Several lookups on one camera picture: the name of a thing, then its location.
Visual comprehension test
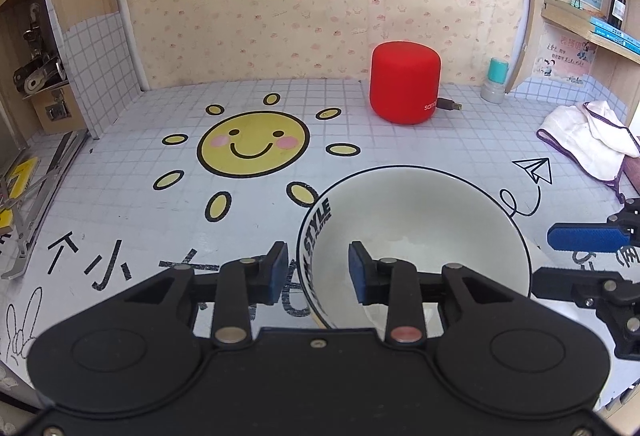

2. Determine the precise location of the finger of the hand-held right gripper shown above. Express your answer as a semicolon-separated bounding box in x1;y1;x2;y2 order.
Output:
531;266;640;362
546;197;640;253

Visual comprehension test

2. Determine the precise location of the yellow booklet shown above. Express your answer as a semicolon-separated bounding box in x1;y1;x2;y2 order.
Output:
0;158;40;232

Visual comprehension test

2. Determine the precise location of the wooden latch box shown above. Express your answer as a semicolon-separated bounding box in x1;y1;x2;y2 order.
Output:
30;83;86;134

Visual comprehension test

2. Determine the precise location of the blue book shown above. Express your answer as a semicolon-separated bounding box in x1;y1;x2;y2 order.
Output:
595;28;640;51
590;16;626;33

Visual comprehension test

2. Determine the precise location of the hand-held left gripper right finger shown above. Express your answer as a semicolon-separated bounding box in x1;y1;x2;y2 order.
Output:
347;241;516;347

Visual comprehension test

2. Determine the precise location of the metal folding stand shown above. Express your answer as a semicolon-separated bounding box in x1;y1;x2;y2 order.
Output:
0;128;91;279

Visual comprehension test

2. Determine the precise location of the red cylindrical speaker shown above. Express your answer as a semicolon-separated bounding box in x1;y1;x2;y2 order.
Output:
370;42;442;125

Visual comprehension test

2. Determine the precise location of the white corner pipe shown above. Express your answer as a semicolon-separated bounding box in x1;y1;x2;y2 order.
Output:
105;0;151;91

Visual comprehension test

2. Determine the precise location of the white cloth purple trim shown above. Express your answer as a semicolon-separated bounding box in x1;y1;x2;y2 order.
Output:
536;100;640;204

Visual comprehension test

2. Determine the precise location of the pink cartoon poster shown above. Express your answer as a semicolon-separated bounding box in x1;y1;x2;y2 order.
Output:
532;28;597;84

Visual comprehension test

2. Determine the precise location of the wooden wall shelf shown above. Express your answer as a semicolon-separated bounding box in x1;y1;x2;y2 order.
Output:
505;0;640;117

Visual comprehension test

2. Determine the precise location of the yellow ceramic bowl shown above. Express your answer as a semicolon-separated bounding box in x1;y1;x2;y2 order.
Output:
296;165;533;331

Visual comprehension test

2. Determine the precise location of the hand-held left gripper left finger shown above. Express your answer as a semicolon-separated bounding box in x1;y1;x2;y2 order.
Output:
122;241;291;349

